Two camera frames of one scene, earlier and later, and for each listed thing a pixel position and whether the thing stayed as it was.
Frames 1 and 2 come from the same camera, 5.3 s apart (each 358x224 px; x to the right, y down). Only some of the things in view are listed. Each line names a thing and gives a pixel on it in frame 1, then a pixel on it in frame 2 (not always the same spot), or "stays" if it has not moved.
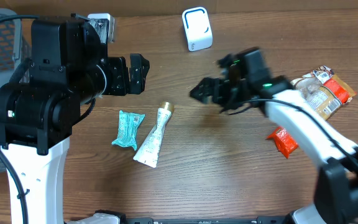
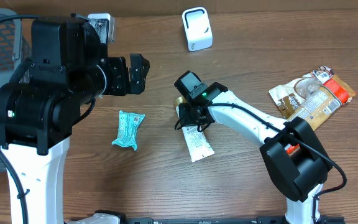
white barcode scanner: x=197 y=28 stays
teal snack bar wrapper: x=128 y=124 stays
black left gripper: x=133 y=78 stays
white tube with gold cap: x=148 y=153 → x=197 y=145
